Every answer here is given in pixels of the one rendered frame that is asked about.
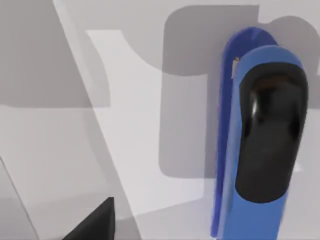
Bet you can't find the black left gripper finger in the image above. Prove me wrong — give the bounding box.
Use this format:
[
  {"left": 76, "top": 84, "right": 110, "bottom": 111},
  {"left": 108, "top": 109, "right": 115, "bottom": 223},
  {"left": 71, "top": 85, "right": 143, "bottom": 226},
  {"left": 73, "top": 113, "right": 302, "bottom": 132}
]
[{"left": 61, "top": 196, "right": 116, "bottom": 240}]

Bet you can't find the blue and black stapler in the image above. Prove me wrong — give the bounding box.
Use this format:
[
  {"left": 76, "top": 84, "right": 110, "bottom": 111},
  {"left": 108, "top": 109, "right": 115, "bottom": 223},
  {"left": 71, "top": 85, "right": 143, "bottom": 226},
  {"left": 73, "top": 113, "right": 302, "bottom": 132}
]
[{"left": 210, "top": 26, "right": 309, "bottom": 240}]

